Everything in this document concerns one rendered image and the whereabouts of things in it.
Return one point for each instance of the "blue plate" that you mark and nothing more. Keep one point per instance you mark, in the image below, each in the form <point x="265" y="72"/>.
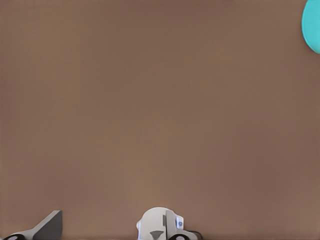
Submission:
<point x="312" y="25"/>

